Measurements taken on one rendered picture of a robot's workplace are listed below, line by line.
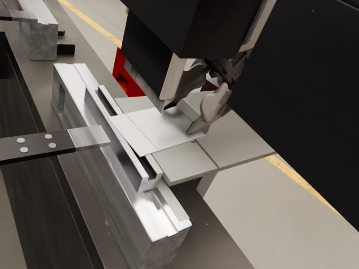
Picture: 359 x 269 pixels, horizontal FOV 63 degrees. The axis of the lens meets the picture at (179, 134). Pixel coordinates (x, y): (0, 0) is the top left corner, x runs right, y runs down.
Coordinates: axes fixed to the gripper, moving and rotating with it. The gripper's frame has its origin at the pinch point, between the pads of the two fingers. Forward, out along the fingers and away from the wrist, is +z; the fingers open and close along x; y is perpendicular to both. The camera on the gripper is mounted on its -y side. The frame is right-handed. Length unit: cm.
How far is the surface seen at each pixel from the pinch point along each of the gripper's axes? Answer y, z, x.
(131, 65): 12.9, -0.1, -2.9
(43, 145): 15.7, 13.7, -1.4
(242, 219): -137, 17, -4
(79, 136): 12.3, 10.9, -1.5
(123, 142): 8.1, 8.0, 1.1
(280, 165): -190, -27, -21
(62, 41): -7.5, 7.4, -45.7
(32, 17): 7.2, 6.6, -36.3
